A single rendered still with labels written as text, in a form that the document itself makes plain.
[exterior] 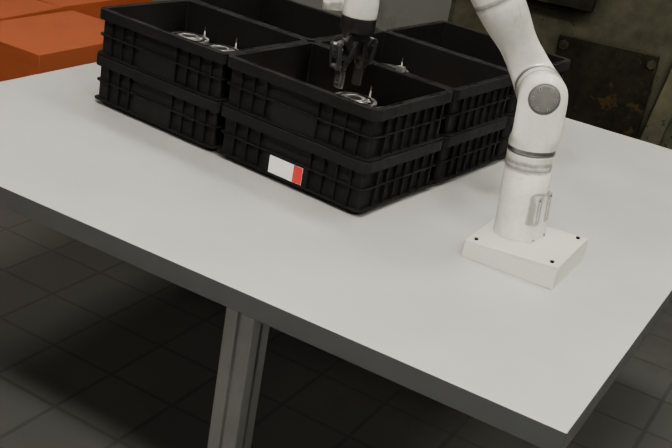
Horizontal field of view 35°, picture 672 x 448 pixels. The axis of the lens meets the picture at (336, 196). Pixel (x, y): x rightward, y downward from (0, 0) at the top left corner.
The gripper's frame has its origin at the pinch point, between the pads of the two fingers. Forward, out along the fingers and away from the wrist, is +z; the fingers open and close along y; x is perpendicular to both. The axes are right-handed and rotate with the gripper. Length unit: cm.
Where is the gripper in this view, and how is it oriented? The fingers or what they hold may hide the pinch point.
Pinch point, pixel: (348, 79)
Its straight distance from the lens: 228.5
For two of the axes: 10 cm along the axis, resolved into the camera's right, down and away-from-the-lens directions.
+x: -7.5, -3.6, 5.5
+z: -1.7, 9.1, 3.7
